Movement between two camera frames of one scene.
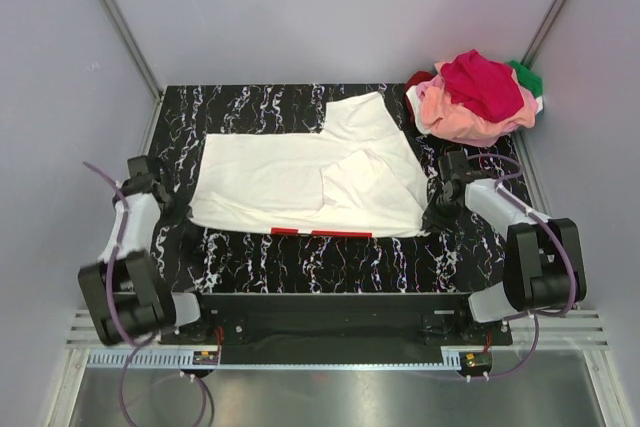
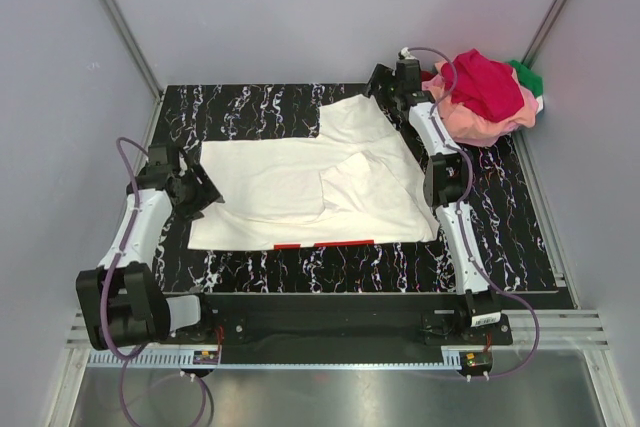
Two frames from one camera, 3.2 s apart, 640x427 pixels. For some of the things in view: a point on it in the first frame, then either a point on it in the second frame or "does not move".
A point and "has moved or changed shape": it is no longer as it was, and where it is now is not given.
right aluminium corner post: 557,5 does not move
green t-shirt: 527,79 does not move
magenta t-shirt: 484,85 does not move
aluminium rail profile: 562,329 does not move
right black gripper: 432,221 → 380,76
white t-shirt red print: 358,177 has moved or changed shape
